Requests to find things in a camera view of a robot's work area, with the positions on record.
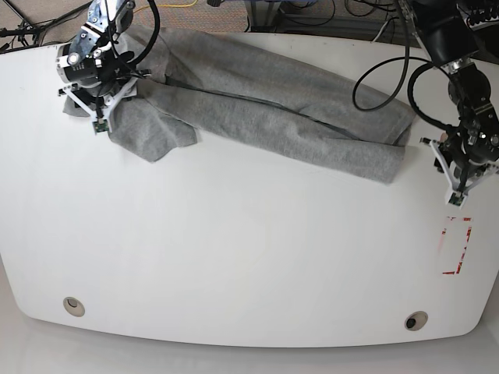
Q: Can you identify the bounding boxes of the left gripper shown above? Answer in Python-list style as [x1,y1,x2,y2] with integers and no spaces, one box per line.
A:
[419,137,498,197]

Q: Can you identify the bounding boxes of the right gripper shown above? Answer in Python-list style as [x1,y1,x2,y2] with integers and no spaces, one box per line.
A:
[58,69,141,122]

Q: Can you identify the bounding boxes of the grey T-shirt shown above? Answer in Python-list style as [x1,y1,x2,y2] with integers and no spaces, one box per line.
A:
[62,26,416,186]

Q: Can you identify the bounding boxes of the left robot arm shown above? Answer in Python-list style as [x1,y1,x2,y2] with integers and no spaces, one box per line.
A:
[406,1,498,206]

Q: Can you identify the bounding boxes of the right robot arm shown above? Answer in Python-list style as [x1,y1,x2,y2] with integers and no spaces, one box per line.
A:
[55,1,161,133]

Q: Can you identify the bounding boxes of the red tape rectangle marking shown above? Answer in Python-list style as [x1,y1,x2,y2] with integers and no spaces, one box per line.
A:
[437,216,473,275]

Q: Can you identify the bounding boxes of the black tripod legs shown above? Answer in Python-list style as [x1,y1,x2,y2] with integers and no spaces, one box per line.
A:
[1,1,90,54]

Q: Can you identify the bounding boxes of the white power strip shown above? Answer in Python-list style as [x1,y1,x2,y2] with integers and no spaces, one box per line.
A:
[465,8,498,30]

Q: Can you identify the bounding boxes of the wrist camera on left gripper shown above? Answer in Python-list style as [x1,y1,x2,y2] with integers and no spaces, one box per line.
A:
[445,190,468,209]

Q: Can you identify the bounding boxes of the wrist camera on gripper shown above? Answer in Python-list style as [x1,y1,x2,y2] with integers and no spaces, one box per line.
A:
[92,118,111,134]
[445,190,468,209]

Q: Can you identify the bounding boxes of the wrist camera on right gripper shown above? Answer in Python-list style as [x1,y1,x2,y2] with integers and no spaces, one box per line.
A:
[92,118,111,134]

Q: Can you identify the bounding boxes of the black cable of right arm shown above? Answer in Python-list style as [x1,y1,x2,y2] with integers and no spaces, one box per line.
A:
[89,0,161,79]

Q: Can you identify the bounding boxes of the yellow cable on floor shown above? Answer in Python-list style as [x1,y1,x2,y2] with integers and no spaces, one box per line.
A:
[155,0,198,9]

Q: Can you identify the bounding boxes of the white cable on floor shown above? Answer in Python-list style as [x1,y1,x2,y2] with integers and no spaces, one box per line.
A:
[371,21,391,44]

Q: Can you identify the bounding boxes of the right table cable grommet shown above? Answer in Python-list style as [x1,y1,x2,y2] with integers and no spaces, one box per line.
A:
[405,311,428,331]

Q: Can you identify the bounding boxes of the table cable grommet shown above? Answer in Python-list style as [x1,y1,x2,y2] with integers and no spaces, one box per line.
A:
[63,297,85,318]
[405,311,428,331]

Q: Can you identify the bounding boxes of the left table cable grommet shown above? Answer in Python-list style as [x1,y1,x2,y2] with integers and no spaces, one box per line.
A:
[63,297,85,318]

